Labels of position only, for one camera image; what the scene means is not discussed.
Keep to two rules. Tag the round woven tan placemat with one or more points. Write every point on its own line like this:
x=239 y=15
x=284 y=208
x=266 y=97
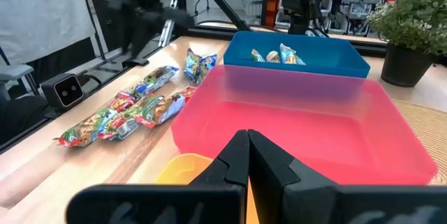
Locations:
x=426 y=130

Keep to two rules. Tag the red translucent plastic bin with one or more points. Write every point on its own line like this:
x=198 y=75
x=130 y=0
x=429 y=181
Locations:
x=314 y=130

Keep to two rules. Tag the red green wrapper granola bar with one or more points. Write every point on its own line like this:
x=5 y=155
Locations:
x=167 y=107
x=129 y=121

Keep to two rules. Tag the black table-level camera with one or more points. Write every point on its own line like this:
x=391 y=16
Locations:
x=64 y=90

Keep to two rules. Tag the potted green plant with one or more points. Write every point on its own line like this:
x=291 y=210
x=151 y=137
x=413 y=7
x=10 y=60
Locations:
x=412 y=25

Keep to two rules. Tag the yellow translucent plastic bin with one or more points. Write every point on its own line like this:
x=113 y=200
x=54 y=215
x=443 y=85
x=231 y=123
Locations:
x=183 y=170

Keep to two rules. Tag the Quaker oats snack bag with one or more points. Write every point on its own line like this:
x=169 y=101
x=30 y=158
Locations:
x=85 y=130

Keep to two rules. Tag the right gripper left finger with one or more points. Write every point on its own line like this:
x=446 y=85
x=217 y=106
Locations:
x=223 y=189

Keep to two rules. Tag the blue plastic bin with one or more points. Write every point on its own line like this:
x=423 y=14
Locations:
x=314 y=61

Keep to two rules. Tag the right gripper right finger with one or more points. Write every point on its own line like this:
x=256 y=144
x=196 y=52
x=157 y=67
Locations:
x=279 y=189

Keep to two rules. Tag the white hanging sheet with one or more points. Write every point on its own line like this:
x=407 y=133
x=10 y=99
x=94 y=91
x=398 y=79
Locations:
x=42 y=11

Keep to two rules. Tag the blue wrapper granola bar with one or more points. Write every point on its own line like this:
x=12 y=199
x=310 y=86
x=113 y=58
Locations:
x=197 y=65
x=153 y=81
x=290 y=56

